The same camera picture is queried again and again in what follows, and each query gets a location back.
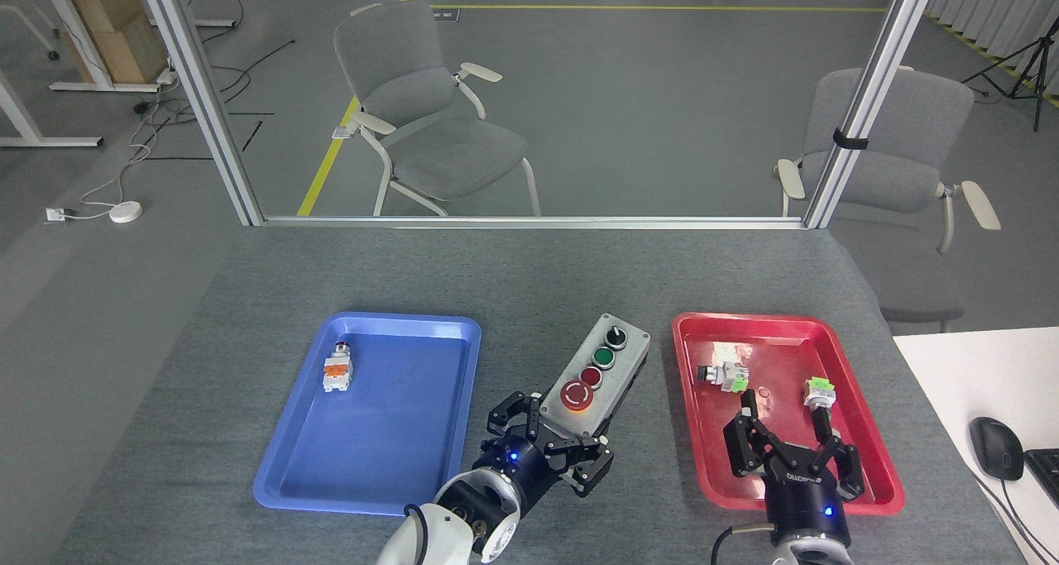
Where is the black mouse cable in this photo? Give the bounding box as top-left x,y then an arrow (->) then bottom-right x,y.
975,472 -> 1059,565

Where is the blue plastic tray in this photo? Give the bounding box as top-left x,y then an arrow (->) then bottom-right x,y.
252,311 -> 483,519

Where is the orange and white button switch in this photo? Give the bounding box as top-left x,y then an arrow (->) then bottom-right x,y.
322,342 -> 355,393

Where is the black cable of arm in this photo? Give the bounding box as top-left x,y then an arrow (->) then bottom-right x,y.
710,525 -> 774,565

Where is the silver aluminium crossbar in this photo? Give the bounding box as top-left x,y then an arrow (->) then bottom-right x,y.
261,215 -> 807,230

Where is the silver aluminium post with strap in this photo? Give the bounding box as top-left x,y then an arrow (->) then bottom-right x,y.
803,0 -> 944,229

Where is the grey chair with white armrests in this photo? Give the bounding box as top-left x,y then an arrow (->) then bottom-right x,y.
774,66 -> 1002,334
333,1 -> 543,218

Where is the black tripod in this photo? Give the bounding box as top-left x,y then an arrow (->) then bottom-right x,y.
961,36 -> 1059,132

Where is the black computer mouse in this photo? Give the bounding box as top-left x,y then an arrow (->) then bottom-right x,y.
969,416 -> 1025,481

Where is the black knob selector switch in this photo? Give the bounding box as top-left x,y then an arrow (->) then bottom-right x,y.
696,361 -> 751,394

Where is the black keyboard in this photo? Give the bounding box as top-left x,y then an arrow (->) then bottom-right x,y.
1024,449 -> 1059,508

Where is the red plastic tray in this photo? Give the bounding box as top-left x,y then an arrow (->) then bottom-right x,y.
671,312 -> 905,517

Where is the brown cardboard box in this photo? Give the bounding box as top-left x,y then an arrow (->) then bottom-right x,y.
62,0 -> 170,84

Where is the grey pleated curtain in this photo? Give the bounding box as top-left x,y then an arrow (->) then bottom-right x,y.
927,0 -> 1059,98

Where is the white floor cable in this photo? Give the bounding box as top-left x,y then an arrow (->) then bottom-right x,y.
79,81 -> 179,212

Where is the green push button switch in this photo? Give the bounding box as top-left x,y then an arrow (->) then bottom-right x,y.
803,376 -> 836,413

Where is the grey control box with buttons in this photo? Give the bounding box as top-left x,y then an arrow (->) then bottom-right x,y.
538,313 -> 652,450

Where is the white desk frame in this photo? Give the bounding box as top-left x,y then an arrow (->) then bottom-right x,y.
0,69 -> 104,148
37,0 -> 162,93

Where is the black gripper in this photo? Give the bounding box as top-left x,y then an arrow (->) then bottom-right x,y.
724,389 -> 865,549
473,391 -> 616,512

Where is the white side table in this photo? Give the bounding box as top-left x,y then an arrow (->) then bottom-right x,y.
892,327 -> 1059,565

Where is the black floor cable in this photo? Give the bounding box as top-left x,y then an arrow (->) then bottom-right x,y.
132,39 -> 297,127

